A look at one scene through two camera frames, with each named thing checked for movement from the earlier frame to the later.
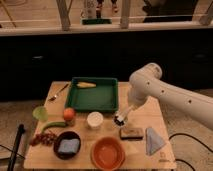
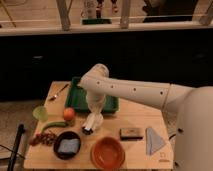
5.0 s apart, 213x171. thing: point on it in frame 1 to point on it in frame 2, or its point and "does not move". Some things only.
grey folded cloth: [153, 141] does not move
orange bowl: [107, 153] does not move
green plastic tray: [101, 98] does not move
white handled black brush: [120, 119] to [87, 130]
